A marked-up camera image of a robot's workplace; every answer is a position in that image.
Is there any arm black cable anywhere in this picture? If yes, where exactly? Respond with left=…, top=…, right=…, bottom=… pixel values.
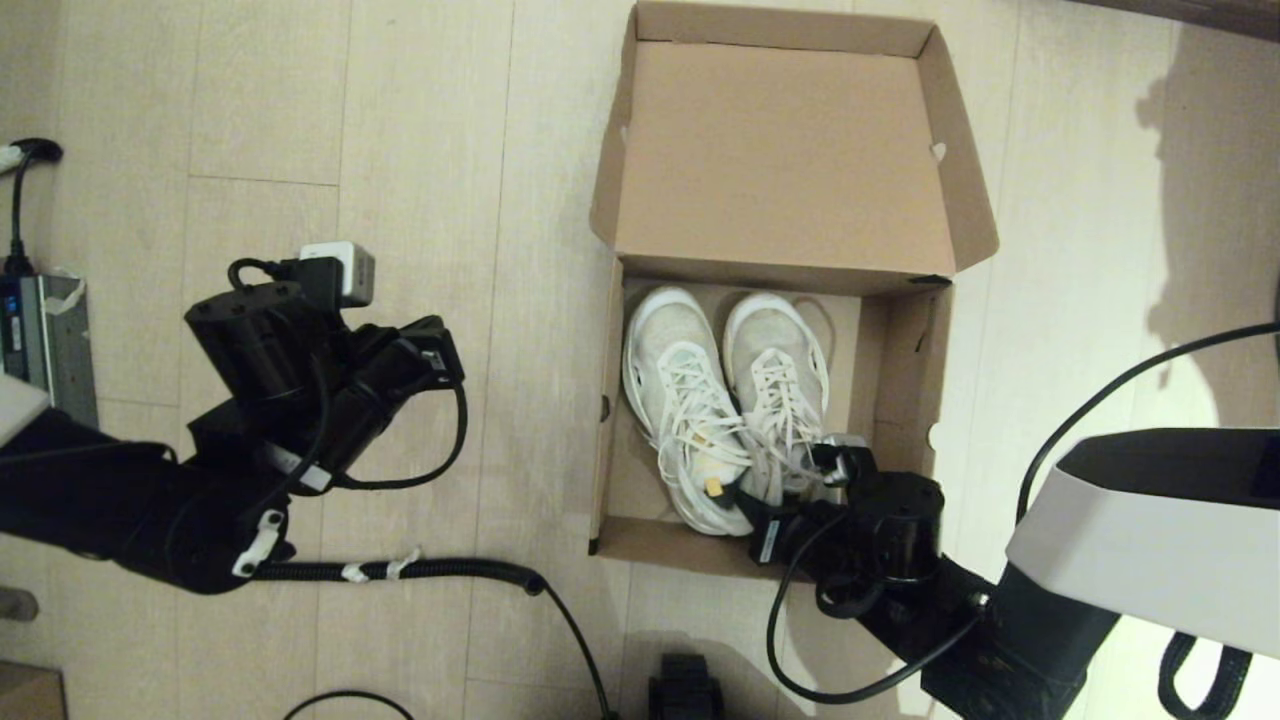
left=766, top=322, right=1280, bottom=720
left=228, top=258, right=471, bottom=493

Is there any thin black cable loop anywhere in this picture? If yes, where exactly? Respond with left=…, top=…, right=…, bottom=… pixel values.
left=283, top=689, right=416, bottom=720

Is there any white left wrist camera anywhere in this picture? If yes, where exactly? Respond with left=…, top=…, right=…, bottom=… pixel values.
left=298, top=240, right=378, bottom=308

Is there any white laced sneaker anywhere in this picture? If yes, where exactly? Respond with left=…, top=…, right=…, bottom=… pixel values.
left=622, top=286, right=761, bottom=538
left=722, top=291, right=851, bottom=511

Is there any small brown cardboard box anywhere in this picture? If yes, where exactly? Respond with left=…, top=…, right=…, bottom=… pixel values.
left=0, top=662, right=66, bottom=720

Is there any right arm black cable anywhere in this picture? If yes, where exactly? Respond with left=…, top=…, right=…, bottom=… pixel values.
left=766, top=322, right=1280, bottom=720

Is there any black coiled cable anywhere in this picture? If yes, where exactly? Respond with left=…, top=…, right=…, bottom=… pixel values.
left=250, top=548, right=621, bottom=720

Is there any brown cardboard shoe box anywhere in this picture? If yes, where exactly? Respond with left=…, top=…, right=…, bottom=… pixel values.
left=588, top=0, right=1001, bottom=583

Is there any black power plug cord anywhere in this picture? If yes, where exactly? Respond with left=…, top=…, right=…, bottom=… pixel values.
left=0, top=138, right=63, bottom=276

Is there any grey power supply unit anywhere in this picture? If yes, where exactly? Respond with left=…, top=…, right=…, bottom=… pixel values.
left=0, top=272, right=99, bottom=426

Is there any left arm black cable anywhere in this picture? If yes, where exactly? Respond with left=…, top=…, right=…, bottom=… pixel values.
left=228, top=258, right=471, bottom=493

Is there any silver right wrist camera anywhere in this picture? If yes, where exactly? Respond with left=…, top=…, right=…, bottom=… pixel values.
left=812, top=434, right=873, bottom=486

